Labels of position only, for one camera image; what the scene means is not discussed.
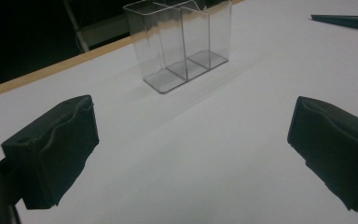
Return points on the clear acrylic divided organizer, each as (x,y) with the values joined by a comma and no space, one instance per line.
(180,43)

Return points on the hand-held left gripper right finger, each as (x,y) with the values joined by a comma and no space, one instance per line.
(335,146)

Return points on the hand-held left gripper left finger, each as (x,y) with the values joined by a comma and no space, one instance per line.
(48,149)

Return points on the metal stand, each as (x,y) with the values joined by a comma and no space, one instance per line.
(77,29)

